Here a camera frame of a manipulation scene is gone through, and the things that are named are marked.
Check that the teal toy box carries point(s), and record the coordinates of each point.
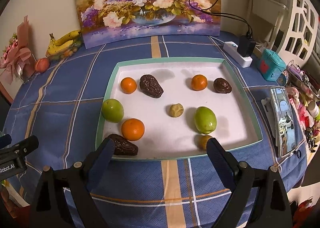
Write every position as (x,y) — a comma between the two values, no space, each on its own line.
(271,65)

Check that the pink wrapped bouquet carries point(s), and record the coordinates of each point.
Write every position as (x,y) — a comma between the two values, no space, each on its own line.
(15,55)

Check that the white lattice furniture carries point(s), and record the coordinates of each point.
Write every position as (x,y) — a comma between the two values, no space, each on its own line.
(302,27)

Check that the white chair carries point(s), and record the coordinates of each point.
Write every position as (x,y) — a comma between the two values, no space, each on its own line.
(267,7)

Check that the red peach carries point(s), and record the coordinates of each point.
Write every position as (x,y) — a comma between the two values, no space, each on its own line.
(42,64)

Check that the olive brown small fruit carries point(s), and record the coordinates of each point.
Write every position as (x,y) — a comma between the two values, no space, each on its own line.
(202,141)

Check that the white power strip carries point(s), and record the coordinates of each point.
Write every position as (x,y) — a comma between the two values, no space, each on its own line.
(232,51)

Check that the red cloth item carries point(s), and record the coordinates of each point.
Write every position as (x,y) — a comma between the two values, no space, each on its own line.
(302,209)

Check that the small green apple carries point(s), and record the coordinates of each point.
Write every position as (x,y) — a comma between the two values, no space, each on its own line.
(113,110)

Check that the pale yellow small fruit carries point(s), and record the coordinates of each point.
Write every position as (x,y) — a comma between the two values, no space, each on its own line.
(176,110)

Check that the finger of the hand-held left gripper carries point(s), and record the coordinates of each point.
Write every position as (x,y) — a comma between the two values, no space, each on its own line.
(26,145)
(5,141)

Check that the smartphone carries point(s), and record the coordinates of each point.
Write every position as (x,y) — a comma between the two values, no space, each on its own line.
(283,123)

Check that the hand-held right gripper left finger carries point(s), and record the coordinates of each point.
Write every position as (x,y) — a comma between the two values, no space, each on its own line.
(106,153)

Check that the orange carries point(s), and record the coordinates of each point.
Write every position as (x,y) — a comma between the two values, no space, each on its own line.
(128,85)
(199,82)
(133,129)

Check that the large green apple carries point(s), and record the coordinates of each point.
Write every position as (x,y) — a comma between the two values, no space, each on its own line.
(205,120)

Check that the teal rimmed white tray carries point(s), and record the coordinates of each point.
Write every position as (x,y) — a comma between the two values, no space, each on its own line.
(160,130)

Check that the banana bunch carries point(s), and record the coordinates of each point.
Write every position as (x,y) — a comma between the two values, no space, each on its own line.
(62,41)

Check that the flower painting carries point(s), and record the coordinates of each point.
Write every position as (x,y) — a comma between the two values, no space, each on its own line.
(147,5)

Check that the long dark avocado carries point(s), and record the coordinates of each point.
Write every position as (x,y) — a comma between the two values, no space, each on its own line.
(125,146)

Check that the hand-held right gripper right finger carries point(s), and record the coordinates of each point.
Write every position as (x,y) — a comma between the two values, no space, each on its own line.
(217,155)

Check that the small dark avocado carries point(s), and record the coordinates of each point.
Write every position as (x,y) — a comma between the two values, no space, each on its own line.
(222,85)

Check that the pile of colourful trinkets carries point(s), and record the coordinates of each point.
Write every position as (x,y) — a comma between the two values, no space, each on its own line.
(306,103)

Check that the black power adapter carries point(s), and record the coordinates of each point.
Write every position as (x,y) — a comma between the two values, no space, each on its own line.
(246,46)

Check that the blue plaid tablecloth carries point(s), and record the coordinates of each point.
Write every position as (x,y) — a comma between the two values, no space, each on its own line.
(150,180)

